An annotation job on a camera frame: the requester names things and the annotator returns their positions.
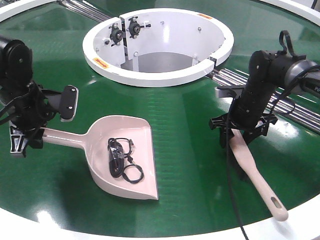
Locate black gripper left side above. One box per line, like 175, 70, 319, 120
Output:
0, 79, 79, 158

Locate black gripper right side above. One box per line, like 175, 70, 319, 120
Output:
209, 82, 278, 148

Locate pink hand brush black bristles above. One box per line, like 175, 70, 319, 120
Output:
228, 129, 289, 222

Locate pink plastic dustpan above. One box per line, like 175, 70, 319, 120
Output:
42, 115, 159, 200

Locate orange warning sticker front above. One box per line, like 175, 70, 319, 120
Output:
93, 57, 109, 69

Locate orange warning sticker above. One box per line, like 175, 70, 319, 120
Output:
197, 13, 212, 20
93, 57, 109, 69

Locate steel rollers top-left strip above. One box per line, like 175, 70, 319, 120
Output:
57, 0, 112, 23

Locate orange warning sticker rear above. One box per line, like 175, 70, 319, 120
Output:
197, 13, 212, 20

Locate black cable of right-side arm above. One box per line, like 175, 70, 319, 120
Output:
224, 112, 250, 240

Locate grey camera on right-side gripper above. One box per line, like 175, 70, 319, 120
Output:
215, 85, 245, 99

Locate black bearing mount left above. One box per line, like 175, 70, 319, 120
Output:
109, 23, 123, 47

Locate black bearing mount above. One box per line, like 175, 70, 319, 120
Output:
109, 23, 123, 47
128, 16, 151, 39

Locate white central ring housing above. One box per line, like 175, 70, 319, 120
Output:
82, 8, 234, 88

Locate black bearing mount right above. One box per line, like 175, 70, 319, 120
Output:
128, 16, 151, 39

